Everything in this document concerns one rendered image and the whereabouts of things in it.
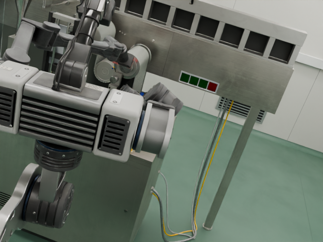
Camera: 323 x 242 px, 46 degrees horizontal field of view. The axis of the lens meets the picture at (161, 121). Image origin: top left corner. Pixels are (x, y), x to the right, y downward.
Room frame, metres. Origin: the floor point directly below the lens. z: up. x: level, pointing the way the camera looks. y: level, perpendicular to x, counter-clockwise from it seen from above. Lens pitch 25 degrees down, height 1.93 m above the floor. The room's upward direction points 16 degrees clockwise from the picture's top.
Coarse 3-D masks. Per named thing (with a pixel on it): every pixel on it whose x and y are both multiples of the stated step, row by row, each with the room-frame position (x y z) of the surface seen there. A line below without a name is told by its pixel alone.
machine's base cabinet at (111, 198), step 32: (0, 160) 1.81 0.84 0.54; (32, 160) 1.79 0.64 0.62; (96, 160) 1.75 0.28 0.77; (128, 160) 1.73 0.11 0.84; (160, 160) 2.12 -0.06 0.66; (0, 192) 1.81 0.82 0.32; (96, 192) 1.75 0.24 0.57; (128, 192) 1.73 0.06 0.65; (32, 224) 1.79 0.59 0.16; (64, 224) 1.76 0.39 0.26; (96, 224) 1.74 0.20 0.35; (128, 224) 1.72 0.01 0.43
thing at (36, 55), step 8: (8, 32) 2.45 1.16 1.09; (32, 48) 2.43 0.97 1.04; (0, 56) 2.45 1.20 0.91; (32, 56) 2.43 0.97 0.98; (40, 56) 2.42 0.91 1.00; (96, 56) 2.38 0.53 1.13; (32, 64) 2.43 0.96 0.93; (40, 64) 2.42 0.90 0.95; (88, 64) 2.38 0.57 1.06; (48, 72) 2.41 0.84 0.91; (88, 72) 2.38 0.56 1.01; (88, 80) 2.38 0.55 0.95; (96, 80) 2.37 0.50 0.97
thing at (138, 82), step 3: (144, 72) 2.22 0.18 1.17; (138, 75) 2.08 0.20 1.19; (141, 75) 2.16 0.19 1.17; (144, 75) 2.24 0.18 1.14; (135, 78) 2.01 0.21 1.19; (138, 78) 2.10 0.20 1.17; (141, 78) 2.18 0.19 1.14; (135, 81) 2.03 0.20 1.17; (138, 81) 2.12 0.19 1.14; (141, 81) 2.20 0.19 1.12; (135, 84) 2.04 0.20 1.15; (138, 84) 2.14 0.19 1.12; (141, 84) 2.22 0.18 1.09; (132, 87) 2.01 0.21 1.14; (135, 87) 2.07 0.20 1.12; (138, 87) 2.16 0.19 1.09; (138, 90) 2.18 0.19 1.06
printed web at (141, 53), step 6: (102, 30) 2.09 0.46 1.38; (108, 30) 2.16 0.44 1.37; (114, 30) 2.26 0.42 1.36; (102, 36) 2.06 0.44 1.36; (114, 36) 2.27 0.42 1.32; (132, 48) 2.19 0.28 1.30; (138, 48) 2.19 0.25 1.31; (144, 48) 2.24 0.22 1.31; (138, 54) 2.10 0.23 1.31; (144, 54) 2.17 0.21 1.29; (96, 60) 2.04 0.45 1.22; (138, 60) 2.04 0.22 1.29; (144, 60) 2.14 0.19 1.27; (144, 66) 2.17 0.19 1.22; (138, 72) 2.05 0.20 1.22
